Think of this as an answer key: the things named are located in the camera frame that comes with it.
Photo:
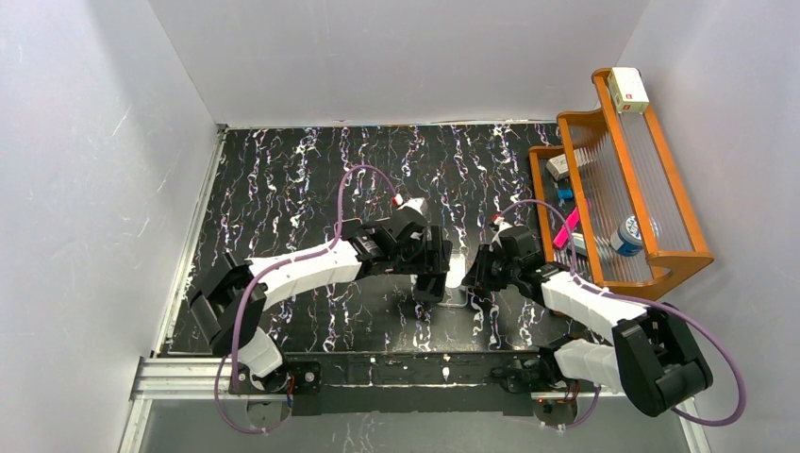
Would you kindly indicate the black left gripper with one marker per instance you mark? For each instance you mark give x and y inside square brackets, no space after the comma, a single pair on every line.
[434,269]

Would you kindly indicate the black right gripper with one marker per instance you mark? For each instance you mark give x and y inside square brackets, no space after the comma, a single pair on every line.
[482,273]

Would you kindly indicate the clear magsafe phone case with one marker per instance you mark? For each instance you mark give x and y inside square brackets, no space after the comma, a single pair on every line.
[456,287]

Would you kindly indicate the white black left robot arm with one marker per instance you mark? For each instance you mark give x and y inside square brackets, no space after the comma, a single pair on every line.
[228,301]

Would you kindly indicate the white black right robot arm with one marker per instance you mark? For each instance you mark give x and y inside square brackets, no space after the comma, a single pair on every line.
[648,354]

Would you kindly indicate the light blue eraser block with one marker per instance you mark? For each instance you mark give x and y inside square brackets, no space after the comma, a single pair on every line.
[579,244]

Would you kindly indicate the pink highlighter marker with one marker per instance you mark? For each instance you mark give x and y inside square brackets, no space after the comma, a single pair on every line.
[564,235]

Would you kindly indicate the grey white small box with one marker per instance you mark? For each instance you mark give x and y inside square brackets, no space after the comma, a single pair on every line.
[558,167]

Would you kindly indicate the orange wooden shelf rack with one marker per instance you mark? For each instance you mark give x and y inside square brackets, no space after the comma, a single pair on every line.
[621,165]

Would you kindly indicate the blue white tape roll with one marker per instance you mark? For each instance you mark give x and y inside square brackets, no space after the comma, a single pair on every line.
[626,239]

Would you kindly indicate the white box with red label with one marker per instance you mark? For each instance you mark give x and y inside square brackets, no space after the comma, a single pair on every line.
[627,90]

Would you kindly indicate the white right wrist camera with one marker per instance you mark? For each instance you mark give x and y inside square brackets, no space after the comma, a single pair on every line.
[498,224]

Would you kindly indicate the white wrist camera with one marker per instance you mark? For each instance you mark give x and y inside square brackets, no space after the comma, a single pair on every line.
[498,224]
[414,204]

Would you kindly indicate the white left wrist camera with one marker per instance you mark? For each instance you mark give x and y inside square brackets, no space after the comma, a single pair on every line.
[414,204]

